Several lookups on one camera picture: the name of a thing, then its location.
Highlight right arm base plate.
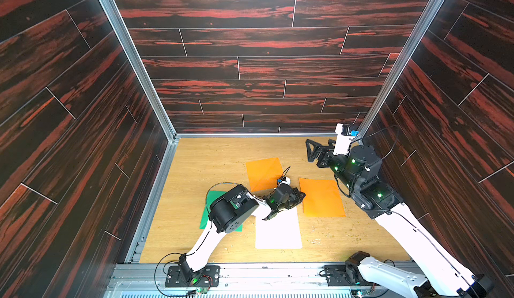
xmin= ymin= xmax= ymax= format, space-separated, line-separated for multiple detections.
xmin=319 ymin=264 xmax=374 ymax=287

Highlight pale yellow paper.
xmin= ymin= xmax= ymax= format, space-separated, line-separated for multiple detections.
xmin=256 ymin=208 xmax=303 ymax=249

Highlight orange paper sheet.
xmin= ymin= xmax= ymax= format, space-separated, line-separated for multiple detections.
xmin=299 ymin=178 xmax=346 ymax=218
xmin=246 ymin=157 xmax=283 ymax=192

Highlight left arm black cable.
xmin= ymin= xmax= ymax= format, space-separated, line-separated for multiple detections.
xmin=153 ymin=181 xmax=242 ymax=297

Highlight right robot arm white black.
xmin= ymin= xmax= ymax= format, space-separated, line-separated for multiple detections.
xmin=306 ymin=136 xmax=494 ymax=297

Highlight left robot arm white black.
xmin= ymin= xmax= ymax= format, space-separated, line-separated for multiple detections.
xmin=178 ymin=183 xmax=306 ymax=285

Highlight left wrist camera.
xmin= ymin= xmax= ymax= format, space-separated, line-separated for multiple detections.
xmin=277 ymin=176 xmax=290 ymax=186

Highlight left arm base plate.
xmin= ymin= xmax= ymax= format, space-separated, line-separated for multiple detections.
xmin=165 ymin=265 xmax=220 ymax=288

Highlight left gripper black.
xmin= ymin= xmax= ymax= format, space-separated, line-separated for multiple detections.
xmin=275 ymin=188 xmax=307 ymax=212

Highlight front aluminium frame rail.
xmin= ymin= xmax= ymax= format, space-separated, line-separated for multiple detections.
xmin=104 ymin=262 xmax=447 ymax=298

